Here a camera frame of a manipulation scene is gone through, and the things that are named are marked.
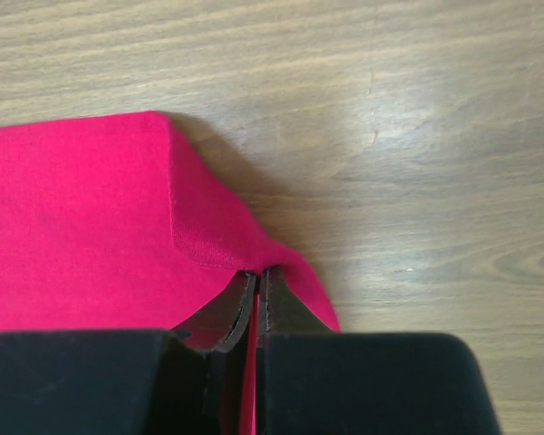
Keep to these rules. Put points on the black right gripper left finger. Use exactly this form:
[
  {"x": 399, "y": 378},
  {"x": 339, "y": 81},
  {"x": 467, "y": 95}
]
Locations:
[{"x": 192, "y": 379}]

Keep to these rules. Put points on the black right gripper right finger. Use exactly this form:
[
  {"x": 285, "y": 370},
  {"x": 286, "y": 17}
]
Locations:
[{"x": 311, "y": 380}]

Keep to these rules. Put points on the pink magenta t shirt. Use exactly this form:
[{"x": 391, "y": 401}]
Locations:
[{"x": 116, "y": 223}]

